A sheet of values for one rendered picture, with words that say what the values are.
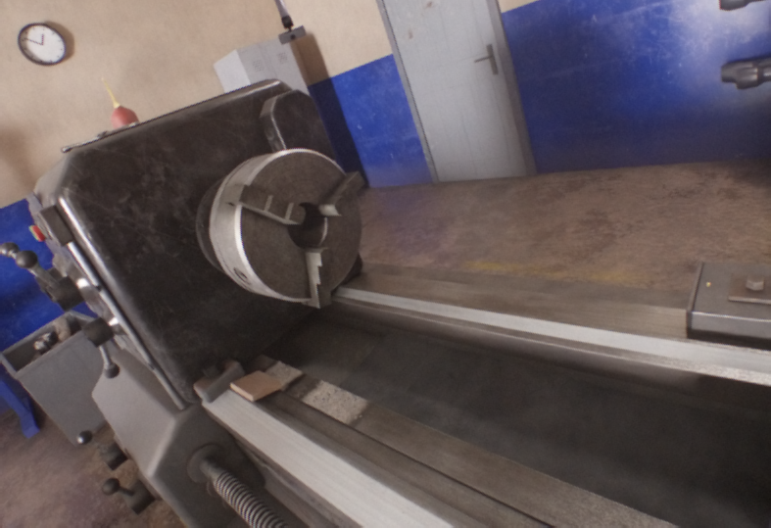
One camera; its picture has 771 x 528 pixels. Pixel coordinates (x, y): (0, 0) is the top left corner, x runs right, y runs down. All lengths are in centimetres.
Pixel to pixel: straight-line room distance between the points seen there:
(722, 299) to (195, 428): 90
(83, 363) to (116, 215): 212
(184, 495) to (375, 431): 48
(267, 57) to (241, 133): 352
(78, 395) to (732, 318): 282
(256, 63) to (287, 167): 364
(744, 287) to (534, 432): 35
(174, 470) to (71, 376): 195
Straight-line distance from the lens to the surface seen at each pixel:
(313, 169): 71
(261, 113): 91
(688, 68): 344
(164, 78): 447
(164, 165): 82
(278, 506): 116
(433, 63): 405
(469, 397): 80
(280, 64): 444
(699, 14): 339
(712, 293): 71
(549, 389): 78
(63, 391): 287
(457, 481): 56
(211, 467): 94
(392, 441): 62
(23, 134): 413
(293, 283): 69
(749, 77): 292
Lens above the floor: 128
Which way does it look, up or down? 22 degrees down
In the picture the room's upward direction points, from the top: 21 degrees counter-clockwise
